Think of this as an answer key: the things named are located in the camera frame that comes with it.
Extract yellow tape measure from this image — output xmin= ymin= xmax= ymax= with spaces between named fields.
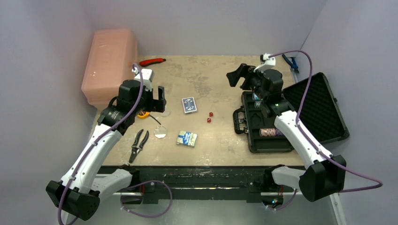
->
xmin=137 ymin=112 xmax=161 ymax=125

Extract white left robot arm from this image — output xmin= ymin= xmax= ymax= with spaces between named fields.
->
xmin=46 ymin=80 xmax=166 ymax=224

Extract orange purple chip row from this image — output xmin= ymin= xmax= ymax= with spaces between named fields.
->
xmin=259 ymin=128 xmax=284 ymax=137

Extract pink plastic storage box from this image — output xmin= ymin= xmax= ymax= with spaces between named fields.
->
xmin=81 ymin=29 xmax=138 ymax=111

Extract black poker set case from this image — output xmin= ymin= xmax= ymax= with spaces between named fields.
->
xmin=233 ymin=72 xmax=351 ymax=154

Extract blue yellow card deck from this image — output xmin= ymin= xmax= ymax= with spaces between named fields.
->
xmin=176 ymin=130 xmax=198 ymax=148

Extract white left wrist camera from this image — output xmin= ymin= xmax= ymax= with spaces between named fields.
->
xmin=131 ymin=68 xmax=154 ymax=91

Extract clear dealer button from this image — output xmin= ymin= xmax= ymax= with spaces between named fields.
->
xmin=160 ymin=107 xmax=171 ymax=117

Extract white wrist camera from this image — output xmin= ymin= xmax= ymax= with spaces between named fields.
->
xmin=253 ymin=53 xmax=276 ymax=73
xmin=131 ymin=68 xmax=154 ymax=91

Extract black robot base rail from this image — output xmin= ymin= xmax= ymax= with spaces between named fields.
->
xmin=96 ymin=165 xmax=307 ymax=206

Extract blue handled pliers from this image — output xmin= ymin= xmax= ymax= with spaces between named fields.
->
xmin=282 ymin=54 xmax=299 ymax=74

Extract red utility knife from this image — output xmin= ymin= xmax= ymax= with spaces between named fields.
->
xmin=139 ymin=58 xmax=167 ymax=67

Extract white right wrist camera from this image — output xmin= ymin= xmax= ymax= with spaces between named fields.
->
xmin=253 ymin=53 xmax=276 ymax=73

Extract blue playing card deck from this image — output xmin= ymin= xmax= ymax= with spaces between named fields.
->
xmin=182 ymin=97 xmax=198 ymax=114

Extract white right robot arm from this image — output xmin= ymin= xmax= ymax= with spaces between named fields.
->
xmin=226 ymin=63 xmax=346 ymax=202

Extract black handled pliers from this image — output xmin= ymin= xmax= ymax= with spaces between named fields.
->
xmin=128 ymin=129 xmax=149 ymax=164

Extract clear round disc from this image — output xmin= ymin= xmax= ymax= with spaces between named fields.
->
xmin=154 ymin=125 xmax=168 ymax=139

